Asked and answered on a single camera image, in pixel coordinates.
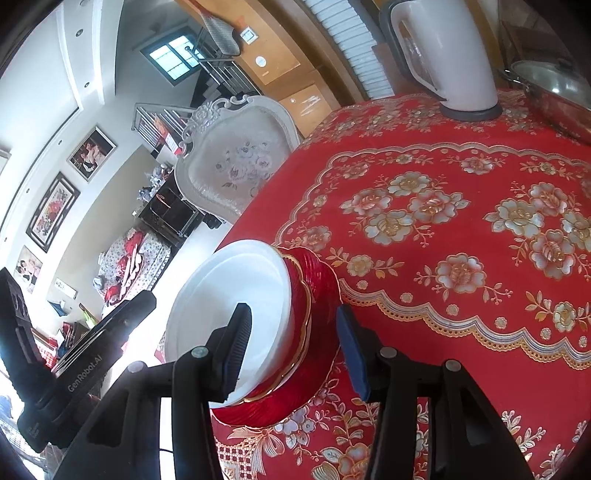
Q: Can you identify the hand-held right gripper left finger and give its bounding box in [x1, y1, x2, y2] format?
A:
[53, 302, 253, 480]

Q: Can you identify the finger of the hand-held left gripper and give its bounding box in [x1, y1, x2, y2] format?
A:
[95, 290, 158, 346]

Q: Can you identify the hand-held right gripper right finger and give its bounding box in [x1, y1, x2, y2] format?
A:
[336, 305, 536, 480]

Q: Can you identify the red plate with gold rim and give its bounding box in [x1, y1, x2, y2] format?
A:
[210, 247, 343, 425]
[231, 244, 313, 407]

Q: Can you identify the large white bowl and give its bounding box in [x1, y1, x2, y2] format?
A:
[165, 239, 296, 407]

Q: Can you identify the red cushion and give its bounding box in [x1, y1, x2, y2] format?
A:
[115, 231, 146, 280]

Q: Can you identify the floral patterned sofa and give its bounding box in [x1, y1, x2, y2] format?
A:
[97, 228, 171, 305]

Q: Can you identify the black cabinet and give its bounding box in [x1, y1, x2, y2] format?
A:
[134, 173, 204, 250]

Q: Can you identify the small framed picture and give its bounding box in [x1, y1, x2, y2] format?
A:
[13, 246, 44, 294]

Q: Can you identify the red floral tablecloth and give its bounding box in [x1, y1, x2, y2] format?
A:
[210, 90, 591, 480]

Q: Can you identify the framed flower picture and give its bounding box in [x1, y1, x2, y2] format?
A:
[25, 172, 81, 254]

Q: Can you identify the framed portrait picture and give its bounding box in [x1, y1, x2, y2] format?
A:
[67, 126, 118, 183]

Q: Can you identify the white carved chair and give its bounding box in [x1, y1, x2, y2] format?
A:
[173, 95, 303, 224]

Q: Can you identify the low metal railing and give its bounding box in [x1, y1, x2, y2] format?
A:
[131, 102, 195, 151]

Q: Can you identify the small cardboard box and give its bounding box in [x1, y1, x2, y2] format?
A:
[277, 83, 340, 139]

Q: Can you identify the metal stair railing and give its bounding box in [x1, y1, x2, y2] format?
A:
[196, 48, 259, 104]

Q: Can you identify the window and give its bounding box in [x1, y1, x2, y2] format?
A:
[141, 27, 206, 86]

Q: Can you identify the grey kettle base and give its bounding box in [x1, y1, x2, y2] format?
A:
[438, 99, 504, 123]

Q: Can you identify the large cardboard box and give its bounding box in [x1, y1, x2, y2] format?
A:
[240, 28, 324, 100]

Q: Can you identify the fly swatter racket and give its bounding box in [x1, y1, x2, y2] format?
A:
[187, 0, 243, 58]

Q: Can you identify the white electric kettle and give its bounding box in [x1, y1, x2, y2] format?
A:
[379, 0, 499, 112]

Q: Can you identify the steel pot with glass lid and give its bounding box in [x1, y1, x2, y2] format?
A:
[510, 60, 591, 109]

